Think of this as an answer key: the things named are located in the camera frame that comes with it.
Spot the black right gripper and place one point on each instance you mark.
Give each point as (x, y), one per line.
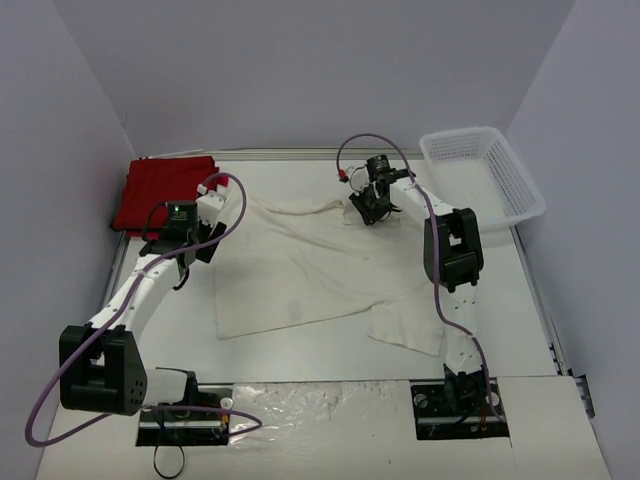
(370, 204)

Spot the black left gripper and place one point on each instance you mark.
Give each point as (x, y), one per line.
(209, 245)

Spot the white t-shirt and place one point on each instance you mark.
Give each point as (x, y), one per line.
(313, 260)

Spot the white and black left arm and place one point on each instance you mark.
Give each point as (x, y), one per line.
(104, 370)

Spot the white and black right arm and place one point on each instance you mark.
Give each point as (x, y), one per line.
(452, 259)

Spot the dark red folded t-shirt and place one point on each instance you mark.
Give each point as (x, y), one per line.
(151, 181)

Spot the white plastic basket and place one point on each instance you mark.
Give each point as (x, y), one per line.
(477, 168)

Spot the white foam board front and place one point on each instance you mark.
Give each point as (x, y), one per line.
(351, 430)

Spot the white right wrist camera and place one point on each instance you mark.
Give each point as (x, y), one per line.
(355, 177)

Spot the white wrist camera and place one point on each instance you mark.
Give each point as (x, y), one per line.
(209, 207)
(355, 177)

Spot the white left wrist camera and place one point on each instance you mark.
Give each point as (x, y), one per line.
(209, 207)

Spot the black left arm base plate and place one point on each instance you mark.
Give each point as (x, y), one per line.
(181, 429)

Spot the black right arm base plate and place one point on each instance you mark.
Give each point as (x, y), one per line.
(435, 419)

